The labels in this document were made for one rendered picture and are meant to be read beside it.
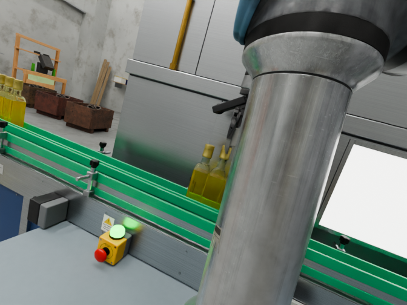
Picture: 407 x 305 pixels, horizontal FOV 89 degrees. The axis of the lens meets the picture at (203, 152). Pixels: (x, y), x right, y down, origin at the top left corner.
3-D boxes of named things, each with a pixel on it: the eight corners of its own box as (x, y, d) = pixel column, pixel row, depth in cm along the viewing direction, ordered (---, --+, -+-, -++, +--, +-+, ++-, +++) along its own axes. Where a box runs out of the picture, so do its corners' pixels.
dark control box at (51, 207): (65, 220, 76) (69, 200, 74) (43, 230, 68) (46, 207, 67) (49, 211, 78) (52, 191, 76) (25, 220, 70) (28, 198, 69)
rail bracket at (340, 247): (331, 264, 75) (346, 232, 73) (337, 276, 69) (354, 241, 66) (319, 259, 76) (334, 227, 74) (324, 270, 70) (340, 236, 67)
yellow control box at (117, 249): (128, 254, 69) (132, 235, 68) (111, 268, 62) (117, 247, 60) (111, 245, 71) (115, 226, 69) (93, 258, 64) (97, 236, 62)
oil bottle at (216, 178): (212, 222, 79) (229, 169, 75) (208, 229, 74) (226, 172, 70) (198, 216, 80) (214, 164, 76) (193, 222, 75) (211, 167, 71)
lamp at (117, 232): (127, 235, 67) (129, 226, 66) (117, 242, 62) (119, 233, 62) (115, 229, 68) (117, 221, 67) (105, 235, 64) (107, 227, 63)
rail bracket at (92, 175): (95, 197, 73) (102, 161, 71) (77, 204, 66) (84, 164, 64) (86, 193, 74) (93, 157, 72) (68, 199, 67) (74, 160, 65)
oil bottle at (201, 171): (197, 216, 80) (214, 164, 76) (192, 222, 75) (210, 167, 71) (185, 210, 82) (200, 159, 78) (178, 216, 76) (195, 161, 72)
